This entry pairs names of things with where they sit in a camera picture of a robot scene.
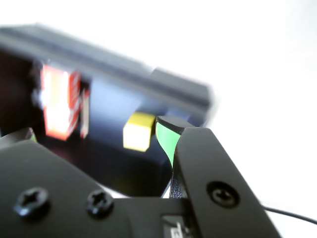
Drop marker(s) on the black cardboard box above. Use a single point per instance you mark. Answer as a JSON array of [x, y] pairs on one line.
[[109, 99]]

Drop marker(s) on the yellow wooden cube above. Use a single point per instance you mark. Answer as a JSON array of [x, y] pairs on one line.
[[136, 135]]

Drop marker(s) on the small orange printed box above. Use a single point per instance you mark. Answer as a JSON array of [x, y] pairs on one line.
[[58, 104]]

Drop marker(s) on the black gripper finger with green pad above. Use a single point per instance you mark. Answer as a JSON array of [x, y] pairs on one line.
[[213, 168]]

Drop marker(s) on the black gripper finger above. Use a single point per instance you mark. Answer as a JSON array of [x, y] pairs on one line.
[[37, 188]]

